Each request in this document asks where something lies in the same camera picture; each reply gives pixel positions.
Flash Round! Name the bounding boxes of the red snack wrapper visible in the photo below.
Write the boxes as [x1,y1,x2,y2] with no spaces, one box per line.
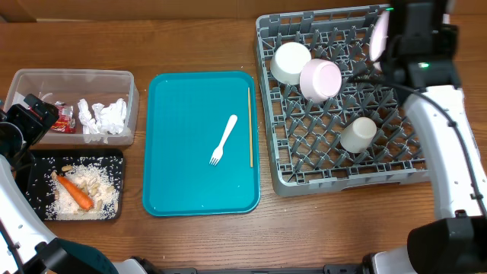
[51,101,76,134]

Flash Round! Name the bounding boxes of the white tissue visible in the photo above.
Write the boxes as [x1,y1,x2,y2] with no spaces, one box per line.
[92,98,127,135]
[78,99,99,135]

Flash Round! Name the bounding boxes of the food scraps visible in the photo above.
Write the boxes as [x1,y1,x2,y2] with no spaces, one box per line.
[26,156,125,221]

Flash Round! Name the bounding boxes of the orange carrot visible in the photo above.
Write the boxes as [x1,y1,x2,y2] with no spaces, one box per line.
[56,176,94,211]

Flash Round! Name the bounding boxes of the white plastic fork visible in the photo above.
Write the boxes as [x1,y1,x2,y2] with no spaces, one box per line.
[209,114,237,166]

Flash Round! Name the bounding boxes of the wooden chopstick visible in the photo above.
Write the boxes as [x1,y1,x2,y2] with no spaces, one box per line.
[247,88,253,168]

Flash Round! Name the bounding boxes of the white bowl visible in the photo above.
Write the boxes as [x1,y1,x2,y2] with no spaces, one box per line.
[270,42,311,85]

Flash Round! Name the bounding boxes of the pink bowl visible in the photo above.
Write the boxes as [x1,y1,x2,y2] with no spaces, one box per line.
[299,59,342,104]

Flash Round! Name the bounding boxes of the white paper cup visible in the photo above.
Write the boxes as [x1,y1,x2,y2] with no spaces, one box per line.
[340,117,377,154]

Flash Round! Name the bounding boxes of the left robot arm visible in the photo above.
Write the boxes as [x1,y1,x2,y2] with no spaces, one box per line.
[1,94,147,274]

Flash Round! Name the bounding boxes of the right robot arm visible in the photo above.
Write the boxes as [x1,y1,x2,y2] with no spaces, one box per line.
[364,1,486,273]

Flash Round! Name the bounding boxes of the grey dishwasher rack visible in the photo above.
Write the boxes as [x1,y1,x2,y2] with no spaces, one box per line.
[256,5,431,196]

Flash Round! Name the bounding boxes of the clear plastic bin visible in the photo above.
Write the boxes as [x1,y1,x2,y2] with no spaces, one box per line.
[3,68,139,145]

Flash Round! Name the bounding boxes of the black plastic tray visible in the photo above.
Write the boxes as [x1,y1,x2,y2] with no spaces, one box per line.
[15,148,126,221]

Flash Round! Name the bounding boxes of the teal serving tray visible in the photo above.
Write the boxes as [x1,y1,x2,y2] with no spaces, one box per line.
[142,71,260,217]

